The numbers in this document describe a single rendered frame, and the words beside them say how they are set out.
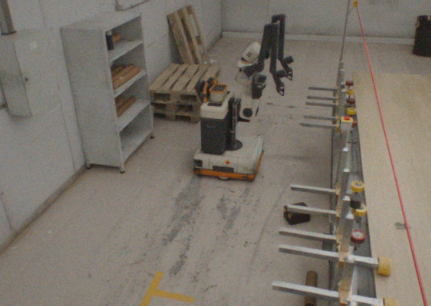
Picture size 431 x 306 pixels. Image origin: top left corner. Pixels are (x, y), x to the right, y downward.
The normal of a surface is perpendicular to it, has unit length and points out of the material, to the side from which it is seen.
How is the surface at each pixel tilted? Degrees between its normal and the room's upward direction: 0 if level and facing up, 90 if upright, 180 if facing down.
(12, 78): 90
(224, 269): 0
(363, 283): 0
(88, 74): 90
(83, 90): 90
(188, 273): 0
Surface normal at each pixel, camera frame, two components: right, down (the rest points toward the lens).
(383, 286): -0.02, -0.88
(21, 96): -0.25, 0.46
